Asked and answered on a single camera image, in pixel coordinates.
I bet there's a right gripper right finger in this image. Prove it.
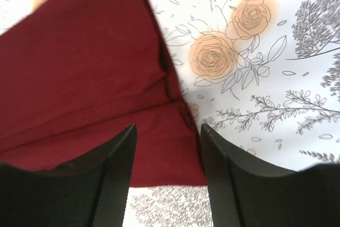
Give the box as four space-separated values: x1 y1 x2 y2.
201 124 339 227

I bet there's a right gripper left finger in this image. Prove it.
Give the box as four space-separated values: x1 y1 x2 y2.
1 124 137 227

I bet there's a dark red t shirt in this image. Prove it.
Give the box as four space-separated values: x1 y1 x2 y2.
1 0 206 187

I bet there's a floral patterned table mat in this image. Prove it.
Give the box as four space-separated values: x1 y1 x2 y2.
1 0 339 226

